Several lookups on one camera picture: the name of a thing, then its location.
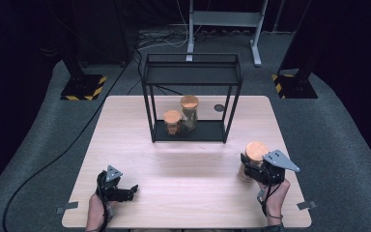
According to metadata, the person's right hand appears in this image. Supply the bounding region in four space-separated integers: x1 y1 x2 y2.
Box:
256 178 292 218

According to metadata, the tall glass jar wooden lid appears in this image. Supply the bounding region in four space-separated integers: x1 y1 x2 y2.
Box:
237 140 271 184

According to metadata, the hand-held gripper cable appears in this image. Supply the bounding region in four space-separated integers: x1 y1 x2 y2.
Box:
256 180 284 220
95 172 109 232

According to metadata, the white hanging cable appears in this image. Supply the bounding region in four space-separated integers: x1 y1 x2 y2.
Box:
170 0 195 49

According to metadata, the medium glass jar wooden lid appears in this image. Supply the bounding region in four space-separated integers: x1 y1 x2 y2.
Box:
180 94 200 131

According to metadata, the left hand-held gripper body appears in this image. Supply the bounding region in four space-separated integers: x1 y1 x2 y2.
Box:
96 164 124 202

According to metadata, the right hand-held gripper cable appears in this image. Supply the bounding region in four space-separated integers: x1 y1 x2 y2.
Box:
256 180 284 220

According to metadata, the grey metal stand frame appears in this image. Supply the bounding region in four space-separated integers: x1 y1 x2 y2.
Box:
185 0 270 68

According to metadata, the left hand-held gripper cable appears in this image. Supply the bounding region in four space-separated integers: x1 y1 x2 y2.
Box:
95 172 109 232

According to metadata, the black stand with striped base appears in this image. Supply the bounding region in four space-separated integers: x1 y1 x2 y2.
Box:
271 61 319 100
59 47 108 102

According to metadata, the grey tape strip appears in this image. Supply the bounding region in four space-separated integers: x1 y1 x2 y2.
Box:
55 201 79 215
296 199 318 212

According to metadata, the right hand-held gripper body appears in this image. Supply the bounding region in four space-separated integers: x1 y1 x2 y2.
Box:
254 149 300 187

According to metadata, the long black floor cable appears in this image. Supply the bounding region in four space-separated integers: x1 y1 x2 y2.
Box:
1 61 131 232

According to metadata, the small glass jar wooden lid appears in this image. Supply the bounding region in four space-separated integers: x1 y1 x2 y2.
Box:
162 109 183 136

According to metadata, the tangle of floor cables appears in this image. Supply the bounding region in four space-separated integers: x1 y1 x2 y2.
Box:
136 28 191 50

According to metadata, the black metal shelf rack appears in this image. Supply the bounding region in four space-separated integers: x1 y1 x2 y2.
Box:
140 52 243 144

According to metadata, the person's left hand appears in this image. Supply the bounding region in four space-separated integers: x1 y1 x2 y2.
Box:
85 192 114 232

